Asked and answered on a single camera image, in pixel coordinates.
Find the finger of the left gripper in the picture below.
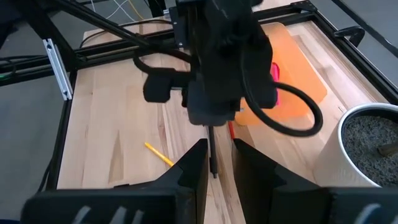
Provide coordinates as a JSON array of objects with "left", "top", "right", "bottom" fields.
[
  {"left": 187, "top": 79, "right": 215, "bottom": 127},
  {"left": 214, "top": 79, "right": 241, "bottom": 127}
]

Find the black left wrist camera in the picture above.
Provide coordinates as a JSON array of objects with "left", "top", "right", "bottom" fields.
[{"left": 142, "top": 73, "right": 175, "bottom": 103}]

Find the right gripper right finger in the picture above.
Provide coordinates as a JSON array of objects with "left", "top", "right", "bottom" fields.
[{"left": 231, "top": 138, "right": 398, "bottom": 224}]

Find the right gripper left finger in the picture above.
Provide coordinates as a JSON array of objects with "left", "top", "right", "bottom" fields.
[{"left": 20, "top": 138, "right": 210, "bottom": 224}]

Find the red pencil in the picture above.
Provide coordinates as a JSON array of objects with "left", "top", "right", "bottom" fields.
[{"left": 227, "top": 120, "right": 236, "bottom": 140}]

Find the silver aluminium bracket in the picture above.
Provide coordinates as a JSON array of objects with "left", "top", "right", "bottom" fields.
[{"left": 42, "top": 38, "right": 73, "bottom": 101}]

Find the dark potting soil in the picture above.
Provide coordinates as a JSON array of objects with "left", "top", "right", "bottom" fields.
[{"left": 341, "top": 115, "right": 398, "bottom": 187}]

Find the orange translucent plastic tray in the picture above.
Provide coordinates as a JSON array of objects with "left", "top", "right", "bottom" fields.
[{"left": 234, "top": 22, "right": 328, "bottom": 127}]

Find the black aluminium table frame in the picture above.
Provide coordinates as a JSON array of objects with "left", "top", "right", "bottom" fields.
[{"left": 0, "top": 0, "right": 398, "bottom": 194}]

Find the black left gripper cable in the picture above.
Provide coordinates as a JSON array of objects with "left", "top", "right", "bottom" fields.
[{"left": 241, "top": 52, "right": 324, "bottom": 138}]

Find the white ribbed plant pot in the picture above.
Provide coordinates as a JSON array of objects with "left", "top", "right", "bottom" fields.
[{"left": 312, "top": 102, "right": 398, "bottom": 189}]

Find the yellow cable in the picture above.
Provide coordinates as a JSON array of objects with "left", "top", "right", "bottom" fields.
[{"left": 127, "top": 0, "right": 144, "bottom": 20}]

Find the pink pen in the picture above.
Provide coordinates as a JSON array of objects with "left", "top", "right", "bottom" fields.
[{"left": 269, "top": 61, "right": 281, "bottom": 107}]

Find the yellow pencil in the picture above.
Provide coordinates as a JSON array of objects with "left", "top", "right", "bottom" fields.
[{"left": 144, "top": 142, "right": 175, "bottom": 168}]

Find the thick black pen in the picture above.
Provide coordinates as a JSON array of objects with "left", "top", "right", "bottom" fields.
[{"left": 207, "top": 126, "right": 219, "bottom": 180}]

